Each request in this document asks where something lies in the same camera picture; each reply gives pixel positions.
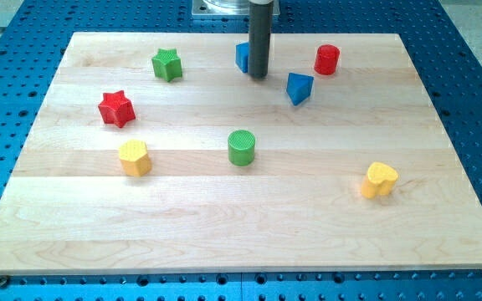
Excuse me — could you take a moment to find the yellow heart block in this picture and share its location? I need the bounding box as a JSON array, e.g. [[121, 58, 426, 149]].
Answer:
[[360, 161, 399, 199]]

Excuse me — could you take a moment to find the green cylinder block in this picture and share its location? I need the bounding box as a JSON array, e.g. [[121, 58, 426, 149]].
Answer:
[[228, 130, 256, 166]]

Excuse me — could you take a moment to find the red cylinder block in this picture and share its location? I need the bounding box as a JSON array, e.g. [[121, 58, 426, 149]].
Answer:
[[314, 44, 341, 75]]

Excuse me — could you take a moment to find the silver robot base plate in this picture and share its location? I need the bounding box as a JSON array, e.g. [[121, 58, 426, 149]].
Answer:
[[191, 0, 281, 18]]

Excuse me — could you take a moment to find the green star block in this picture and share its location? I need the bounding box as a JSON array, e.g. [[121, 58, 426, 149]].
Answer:
[[151, 48, 182, 82]]

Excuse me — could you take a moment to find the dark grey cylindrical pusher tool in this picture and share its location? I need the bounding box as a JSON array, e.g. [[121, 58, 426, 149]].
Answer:
[[248, 0, 274, 79]]

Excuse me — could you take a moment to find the light wooden board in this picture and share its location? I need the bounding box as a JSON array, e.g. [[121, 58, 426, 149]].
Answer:
[[0, 32, 482, 275]]

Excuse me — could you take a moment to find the blue cube block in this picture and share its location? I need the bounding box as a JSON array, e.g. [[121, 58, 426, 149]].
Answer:
[[235, 42, 249, 74]]

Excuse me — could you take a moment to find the yellow pentagon block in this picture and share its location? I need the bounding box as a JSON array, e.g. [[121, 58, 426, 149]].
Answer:
[[118, 139, 152, 177]]

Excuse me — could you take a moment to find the red star block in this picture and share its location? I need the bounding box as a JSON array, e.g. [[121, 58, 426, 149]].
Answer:
[[98, 90, 136, 128]]

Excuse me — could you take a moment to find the blue perforated metal table plate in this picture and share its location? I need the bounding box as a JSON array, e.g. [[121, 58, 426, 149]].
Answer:
[[0, 1, 482, 300]]

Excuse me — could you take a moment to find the blue triangle block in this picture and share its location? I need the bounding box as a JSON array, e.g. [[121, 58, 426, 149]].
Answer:
[[286, 73, 314, 106]]

